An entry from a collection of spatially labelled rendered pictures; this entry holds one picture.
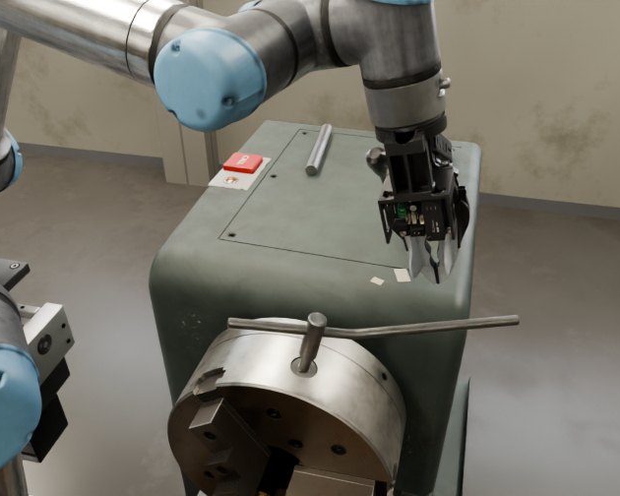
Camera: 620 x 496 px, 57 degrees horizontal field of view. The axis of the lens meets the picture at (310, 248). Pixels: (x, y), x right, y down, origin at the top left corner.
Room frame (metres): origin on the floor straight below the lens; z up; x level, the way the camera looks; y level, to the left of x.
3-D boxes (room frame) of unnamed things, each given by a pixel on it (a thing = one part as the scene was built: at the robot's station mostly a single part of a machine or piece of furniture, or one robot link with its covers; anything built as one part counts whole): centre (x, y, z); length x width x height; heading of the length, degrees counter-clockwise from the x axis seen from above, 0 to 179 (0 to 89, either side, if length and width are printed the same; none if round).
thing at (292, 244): (0.90, -0.05, 1.06); 0.59 x 0.48 x 0.39; 164
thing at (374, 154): (0.76, -0.10, 1.38); 0.04 x 0.03 x 0.05; 164
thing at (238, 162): (1.00, 0.13, 1.26); 0.06 x 0.06 x 0.02; 74
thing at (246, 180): (0.98, 0.13, 1.23); 0.13 x 0.08 x 0.06; 164
